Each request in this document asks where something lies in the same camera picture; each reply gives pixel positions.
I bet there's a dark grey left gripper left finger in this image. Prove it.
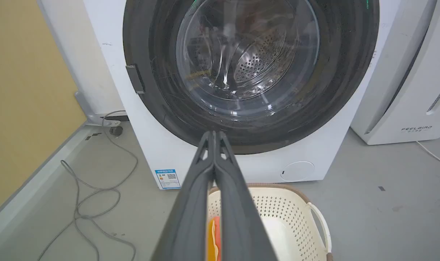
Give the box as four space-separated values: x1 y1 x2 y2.
151 131 215 261

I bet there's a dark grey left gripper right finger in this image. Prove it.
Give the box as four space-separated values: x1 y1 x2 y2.
213 131 278 261

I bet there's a white front-load washing machine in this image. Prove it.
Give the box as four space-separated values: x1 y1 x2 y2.
83 0 402 190

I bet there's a round dark washing machine door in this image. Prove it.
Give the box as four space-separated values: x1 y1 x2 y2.
123 0 380 155

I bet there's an orange yellow cloth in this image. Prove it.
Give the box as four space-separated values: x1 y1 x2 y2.
207 216 221 261

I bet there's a blue energy label sticker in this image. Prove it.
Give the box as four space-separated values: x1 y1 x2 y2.
155 169 181 190

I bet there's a cream perforated laundry basket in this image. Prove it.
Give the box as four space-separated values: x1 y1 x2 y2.
207 183 333 261

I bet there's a white partition panel on caster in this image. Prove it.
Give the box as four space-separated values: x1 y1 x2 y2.
37 0 129 137

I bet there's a white Feelbird appliance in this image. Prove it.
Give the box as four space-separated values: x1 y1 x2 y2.
350 0 440 145

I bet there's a grey power cable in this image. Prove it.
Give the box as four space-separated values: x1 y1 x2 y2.
37 110 139 261

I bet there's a white thin cable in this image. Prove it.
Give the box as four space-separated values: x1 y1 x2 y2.
416 141 440 169

